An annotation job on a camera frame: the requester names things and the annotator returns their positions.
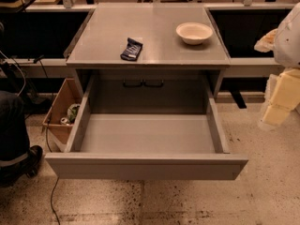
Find white paper bowl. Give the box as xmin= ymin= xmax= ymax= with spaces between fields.
xmin=176 ymin=22 xmax=213 ymax=45

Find grey drawer cabinet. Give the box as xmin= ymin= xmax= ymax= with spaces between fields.
xmin=67 ymin=3 xmax=229 ymax=114

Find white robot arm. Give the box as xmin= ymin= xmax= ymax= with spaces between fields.
xmin=254 ymin=3 xmax=300 ymax=130

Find dark blue snack bag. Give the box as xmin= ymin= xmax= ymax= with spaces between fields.
xmin=120 ymin=37 xmax=143 ymax=61

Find grey workbench frame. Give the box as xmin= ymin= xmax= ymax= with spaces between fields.
xmin=0 ymin=0 xmax=300 ymax=110

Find grey top drawer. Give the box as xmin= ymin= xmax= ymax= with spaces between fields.
xmin=46 ymin=75 xmax=248 ymax=180

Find green white crumpled bag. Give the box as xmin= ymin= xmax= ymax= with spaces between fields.
xmin=67 ymin=103 xmax=80 ymax=124

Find person leg dark trousers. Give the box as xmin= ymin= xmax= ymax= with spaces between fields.
xmin=0 ymin=91 xmax=29 ymax=167

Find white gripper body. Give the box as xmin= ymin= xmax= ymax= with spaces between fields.
xmin=274 ymin=3 xmax=300 ymax=68

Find black shoe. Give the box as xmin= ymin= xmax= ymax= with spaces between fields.
xmin=0 ymin=145 xmax=43 ymax=188

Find black floor cable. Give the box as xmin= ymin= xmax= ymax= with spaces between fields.
xmin=45 ymin=122 xmax=62 ymax=225

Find brown cardboard box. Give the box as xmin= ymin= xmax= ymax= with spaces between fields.
xmin=43 ymin=78 xmax=82 ymax=151

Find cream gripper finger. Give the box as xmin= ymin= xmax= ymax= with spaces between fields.
xmin=254 ymin=29 xmax=277 ymax=53
xmin=259 ymin=68 xmax=300 ymax=130

